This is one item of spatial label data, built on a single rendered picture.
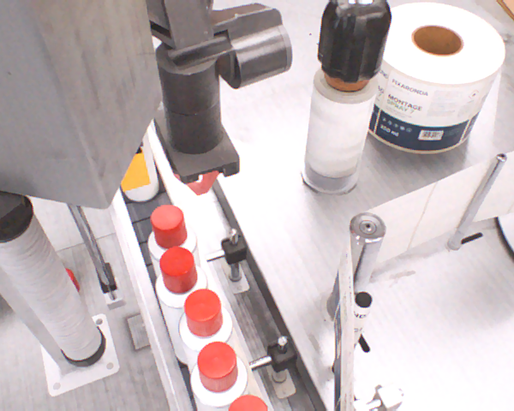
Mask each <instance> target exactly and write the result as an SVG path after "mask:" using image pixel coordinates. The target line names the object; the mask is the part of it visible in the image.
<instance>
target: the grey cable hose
mask: <svg viewBox="0 0 514 411"><path fill-rule="evenodd" d="M0 266H1V267H2V269H3V271H4V272H5V273H6V275H7V276H8V277H9V279H10V281H11V282H12V283H13V284H14V286H15V287H16V288H17V289H18V291H19V292H20V294H21V295H22V297H23V298H24V299H26V301H27V302H28V304H29V305H30V306H31V308H32V309H33V310H34V311H35V313H36V314H37V316H38V317H39V319H40V320H41V321H42V323H43V324H44V325H45V327H46V328H47V330H48V331H49V332H50V333H51V335H52V336H53V338H54V339H55V340H56V342H57V343H58V345H59V346H60V347H61V351H62V354H63V356H64V358H65V359H66V361H67V362H68V363H69V364H71V365H73V366H77V367H88V366H92V365H93V364H94V363H95V362H97V361H98V360H99V359H100V358H101V356H102V355H103V354H104V353H105V350H106V337H105V335H104V333H103V331H102V330H101V329H100V328H99V326H97V325H96V323H94V322H93V319H92V317H91V315H90V313H89V312H88V311H87V308H86V307H85V305H84V303H83V301H82V299H81V297H80V296H79V294H78V292H77V290H76V288H75V286H74V285H73V283H72V281H71V280H70V278H69V275H68V273H67V272H66V270H65V269H64V267H63V264H62V262H61V261H60V259H59V258H58V256H57V254H56V252H55V250H54V248H53V246H52V245H51V243H50V241H49V239H48V238H47V234H46V233H45V231H44V229H43V228H42V226H41V224H40V222H39V220H38V219H37V217H36V215H35V213H34V211H33V203H32V201H31V200H30V199H29V198H28V197H27V196H26V195H22V194H13V193H8V192H4V191H0Z"/></svg>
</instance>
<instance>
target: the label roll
mask: <svg viewBox="0 0 514 411"><path fill-rule="evenodd" d="M390 10H391V25H390V30H389V33H388V37H387V41H386V45H385V52H384V56H383V60H382V64H381V66H380V71H379V73H378V74H377V75H376V77H377V80H378V83H379V86H378V90H377V92H376V96H375V100H374V107H373V111H372V115H371V117H370V121H369V125H368V132H369V133H370V134H371V135H372V136H373V137H375V138H376V139H377V140H379V141H381V142H383V143H385V144H386V145H388V146H391V147H393V148H396V149H398V150H401V151H405V152H413V153H421V154H429V153H438V152H445V151H448V150H451V149H452V148H455V147H456V146H459V145H460V144H462V143H463V142H464V141H465V140H466V139H467V138H468V137H469V134H470V133H471V130H472V128H473V127H474V125H475V121H476V119H477V117H478V116H479V114H480V111H481V108H482V106H483V105H484V103H485V100H486V98H487V95H488V94H489V91H490V89H491V87H492V85H493V82H494V80H495V78H496V76H497V73H498V71H499V68H500V66H501V64H502V62H503V60H504V57H505V46H504V43H503V41H502V38H501V37H500V36H499V34H498V33H497V32H496V30H495V29H494V28H493V27H492V26H491V25H489V24H488V23H487V22H486V21H484V20H483V19H482V18H480V17H479V16H477V15H474V14H472V13H470V12H469V11H466V10H464V9H460V8H457V7H453V6H450V5H446V4H442V3H407V4H403V5H399V6H397V7H394V8H391V9H390Z"/></svg>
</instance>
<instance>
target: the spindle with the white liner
mask: <svg viewBox="0 0 514 411"><path fill-rule="evenodd" d="M390 25H391V10H390V7H389V4H388V2H387V1H386V0H329V1H328V3H327V4H326V6H325V7H324V10H323V13H322V16H321V23H320V37H319V46H318V53H317V58H318V61H319V62H320V63H321V67H320V68H319V69H318V70H317V71H316V73H315V74H314V82H313V92H312V98H311V106H310V116H309V121H308V137H307V142H306V149H305V151H304V161H303V163H302V176H303V178H304V180H305V181H306V183H307V184H308V185H309V186H310V187H312V188H314V189H316V190H318V191H320V192H323V193H327V194H338V193H342V192H344V191H347V190H349V189H350V188H352V187H353V186H354V185H355V184H356V181H357V179H358V176H359V168H360V165H361V161H362V158H361V156H362V151H363V147H364V142H365V139H366V136H367V132H368V125H369V121H370V117H371V115H372V111H373V107H374V100H375V96H376V92H377V90H378V86H379V83H378V80H377V77H376V75H377V74H378V73H379V71H380V66H381V64H382V60H383V56H384V52H385V48H386V41H387V37H388V33H389V30H390Z"/></svg>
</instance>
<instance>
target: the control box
mask: <svg viewBox="0 0 514 411"><path fill-rule="evenodd" d="M161 100H162V91H161V86H160V81H159V76H158V66H157V61H156V56H155V50H154V46H153V41H152V32H151V27H150V21H149V17H148V12H147V6H146V0H0V191H4V192H8V193H13V194H22V195H27V196H32V197H36V198H41V199H46V200H55V201H59V202H63V203H69V204H73V205H78V206H87V207H92V208H96V209H101V210H103V209H107V208H108V207H109V206H110V205H111V202H112V201H113V199H114V197H115V195H116V193H117V190H118V189H119V187H120V185H121V183H122V181H123V178H124V177H125V175H126V173H127V170H128V168H129V166H130V164H131V162H132V160H133V158H134V155H135V154H136V152H137V150H138V148H139V146H140V143H141V142H142V140H143V137H144V135H145V133H146V131H147V129H148V127H149V125H150V123H151V121H152V119H153V117H154V115H155V113H156V111H157V109H158V107H159V104H160V102H161Z"/></svg>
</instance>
